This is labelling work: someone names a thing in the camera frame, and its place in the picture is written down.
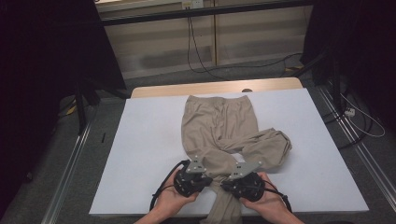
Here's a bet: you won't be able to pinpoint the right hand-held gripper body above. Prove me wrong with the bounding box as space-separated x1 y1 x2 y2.
228 161 266 203

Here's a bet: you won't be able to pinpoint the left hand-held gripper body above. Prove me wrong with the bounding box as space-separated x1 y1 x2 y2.
173 155 210 198

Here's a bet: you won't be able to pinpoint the beige pants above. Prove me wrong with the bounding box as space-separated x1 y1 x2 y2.
180 94 293 224

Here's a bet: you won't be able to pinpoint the person's left hand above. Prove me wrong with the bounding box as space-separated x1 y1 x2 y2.
153 169 200 220

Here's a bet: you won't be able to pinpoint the person's right hand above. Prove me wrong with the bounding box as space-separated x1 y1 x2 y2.
239 172 289 219

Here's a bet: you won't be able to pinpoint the white table mat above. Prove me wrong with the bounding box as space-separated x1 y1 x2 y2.
89 88 370 217

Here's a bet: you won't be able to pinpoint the light wooden table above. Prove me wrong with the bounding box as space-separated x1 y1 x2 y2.
130 77 304 99

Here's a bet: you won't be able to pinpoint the black metal stand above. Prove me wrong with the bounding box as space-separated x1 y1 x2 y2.
73 78 132 136
289 49 344 110

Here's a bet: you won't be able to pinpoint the black curtain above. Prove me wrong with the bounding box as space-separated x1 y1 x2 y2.
0 0 127 213
301 0 396 125

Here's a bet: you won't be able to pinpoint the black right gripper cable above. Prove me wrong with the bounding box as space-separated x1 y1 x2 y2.
264 180 293 214

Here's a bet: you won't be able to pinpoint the black floor cable bundle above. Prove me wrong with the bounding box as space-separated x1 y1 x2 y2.
321 92 375 150

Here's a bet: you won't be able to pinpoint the aluminium floor rail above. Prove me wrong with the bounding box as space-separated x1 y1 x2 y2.
40 120 94 224
316 85 396 213

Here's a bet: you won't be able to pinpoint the black hanging cable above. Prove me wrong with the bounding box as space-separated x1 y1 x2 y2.
189 17 230 81
186 16 304 75

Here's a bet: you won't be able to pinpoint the white floor cable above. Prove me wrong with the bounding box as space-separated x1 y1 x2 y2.
340 92 387 139

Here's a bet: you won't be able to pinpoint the black horizontal frame bar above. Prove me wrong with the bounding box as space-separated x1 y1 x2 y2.
101 0 314 27

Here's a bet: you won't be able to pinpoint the white wall socket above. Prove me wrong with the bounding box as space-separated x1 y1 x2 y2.
181 0 205 9

